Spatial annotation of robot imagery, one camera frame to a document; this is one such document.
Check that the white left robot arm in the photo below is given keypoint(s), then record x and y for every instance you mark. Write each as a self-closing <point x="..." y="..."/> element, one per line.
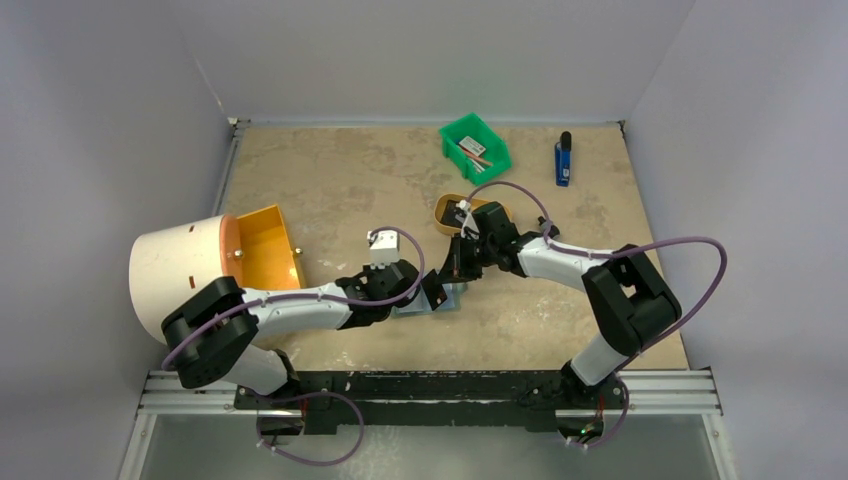
<point x="212" y="336"/>

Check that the teal card holder wallet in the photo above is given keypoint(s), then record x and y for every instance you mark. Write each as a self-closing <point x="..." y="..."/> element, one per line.
<point x="417" y="306"/>

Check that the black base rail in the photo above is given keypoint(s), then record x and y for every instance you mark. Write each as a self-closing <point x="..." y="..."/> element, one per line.
<point x="534" y="400"/>

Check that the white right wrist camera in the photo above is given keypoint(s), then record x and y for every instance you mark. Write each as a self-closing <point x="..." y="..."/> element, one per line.
<point x="469" y="228"/>

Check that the blue black lighter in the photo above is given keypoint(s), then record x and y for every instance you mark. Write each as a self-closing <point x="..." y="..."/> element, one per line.
<point x="562" y="152"/>

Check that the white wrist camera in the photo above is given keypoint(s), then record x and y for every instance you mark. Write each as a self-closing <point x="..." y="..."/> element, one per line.
<point x="469" y="228"/>
<point x="384" y="248"/>

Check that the tan oval tray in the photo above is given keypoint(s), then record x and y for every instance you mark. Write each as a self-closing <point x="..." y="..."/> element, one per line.
<point x="439" y="208"/>

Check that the small items in bin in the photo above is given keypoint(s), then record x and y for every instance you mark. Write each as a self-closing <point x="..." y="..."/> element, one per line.
<point x="474" y="151"/>

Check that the white cylinder drum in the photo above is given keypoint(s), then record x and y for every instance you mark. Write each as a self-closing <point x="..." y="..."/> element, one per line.
<point x="167" y="267"/>

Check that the black grey knob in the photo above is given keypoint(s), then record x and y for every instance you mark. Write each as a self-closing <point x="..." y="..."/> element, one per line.
<point x="546" y="226"/>

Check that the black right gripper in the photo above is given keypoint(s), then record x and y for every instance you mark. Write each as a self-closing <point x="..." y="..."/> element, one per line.
<point x="460" y="255"/>

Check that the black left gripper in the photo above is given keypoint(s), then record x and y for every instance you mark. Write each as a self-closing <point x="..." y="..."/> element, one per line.
<point x="370" y="272"/>

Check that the black credit card stack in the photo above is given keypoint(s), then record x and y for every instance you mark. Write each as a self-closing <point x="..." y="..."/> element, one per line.
<point x="453" y="216"/>

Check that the aluminium frame rail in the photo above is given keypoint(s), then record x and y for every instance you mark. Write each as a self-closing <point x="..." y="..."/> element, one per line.
<point x="651" y="392"/>

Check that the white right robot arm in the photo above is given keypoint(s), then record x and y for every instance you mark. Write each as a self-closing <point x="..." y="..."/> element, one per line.
<point x="631" y="303"/>

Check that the green plastic bin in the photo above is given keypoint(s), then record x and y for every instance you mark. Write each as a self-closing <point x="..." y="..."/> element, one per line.
<point x="496" y="150"/>

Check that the orange drawer tray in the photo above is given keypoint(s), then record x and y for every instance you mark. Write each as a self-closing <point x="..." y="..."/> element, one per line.
<point x="256" y="250"/>

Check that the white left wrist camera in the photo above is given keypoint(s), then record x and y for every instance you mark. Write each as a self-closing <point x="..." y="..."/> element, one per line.
<point x="384" y="248"/>

